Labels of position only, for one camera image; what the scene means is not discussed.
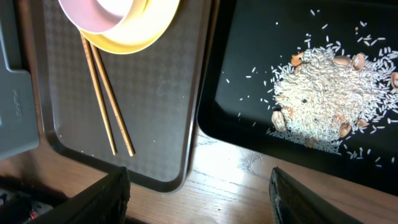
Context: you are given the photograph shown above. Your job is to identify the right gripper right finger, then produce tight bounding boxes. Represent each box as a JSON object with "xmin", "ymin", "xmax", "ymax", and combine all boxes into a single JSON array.
[{"xmin": 269, "ymin": 167, "xmax": 360, "ymax": 224}]

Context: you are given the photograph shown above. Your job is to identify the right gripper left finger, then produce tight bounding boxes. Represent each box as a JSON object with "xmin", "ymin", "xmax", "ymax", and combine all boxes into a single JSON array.
[{"xmin": 30, "ymin": 167, "xmax": 131, "ymax": 224}]

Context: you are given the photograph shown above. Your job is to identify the rice and nutshell pile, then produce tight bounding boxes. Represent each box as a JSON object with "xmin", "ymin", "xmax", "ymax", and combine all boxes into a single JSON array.
[{"xmin": 270, "ymin": 41, "xmax": 397, "ymax": 153}]

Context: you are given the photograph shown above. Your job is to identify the grey plastic dishwasher rack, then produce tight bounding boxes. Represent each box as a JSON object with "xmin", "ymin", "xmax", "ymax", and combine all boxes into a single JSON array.
[{"xmin": 1, "ymin": 0, "xmax": 40, "ymax": 159}]

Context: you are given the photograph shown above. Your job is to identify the black waste tray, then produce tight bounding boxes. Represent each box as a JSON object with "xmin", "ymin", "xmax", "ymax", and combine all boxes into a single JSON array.
[{"xmin": 197, "ymin": 1, "xmax": 397, "ymax": 195}]

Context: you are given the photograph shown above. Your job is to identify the right wooden chopstick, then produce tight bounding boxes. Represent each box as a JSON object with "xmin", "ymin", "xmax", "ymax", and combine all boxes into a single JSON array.
[{"xmin": 90, "ymin": 44, "xmax": 135, "ymax": 157}]

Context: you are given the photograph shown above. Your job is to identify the wooden chopstick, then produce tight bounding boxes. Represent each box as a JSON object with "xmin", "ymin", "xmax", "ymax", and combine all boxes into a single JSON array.
[
  {"xmin": 90, "ymin": 44, "xmax": 135, "ymax": 157},
  {"xmin": 80, "ymin": 33, "xmax": 117, "ymax": 156}
]

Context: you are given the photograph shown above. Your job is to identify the dark brown serving tray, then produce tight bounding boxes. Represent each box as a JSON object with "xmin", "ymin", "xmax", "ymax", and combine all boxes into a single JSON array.
[{"xmin": 16, "ymin": 1, "xmax": 211, "ymax": 193}]

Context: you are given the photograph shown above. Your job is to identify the left wooden chopstick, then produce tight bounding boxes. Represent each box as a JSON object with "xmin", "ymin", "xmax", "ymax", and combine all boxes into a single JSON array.
[{"xmin": 80, "ymin": 33, "xmax": 117, "ymax": 156}]

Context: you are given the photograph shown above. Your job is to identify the yellow plate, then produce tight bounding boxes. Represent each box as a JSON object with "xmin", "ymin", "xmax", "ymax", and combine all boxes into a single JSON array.
[{"xmin": 80, "ymin": 0, "xmax": 180, "ymax": 55}]

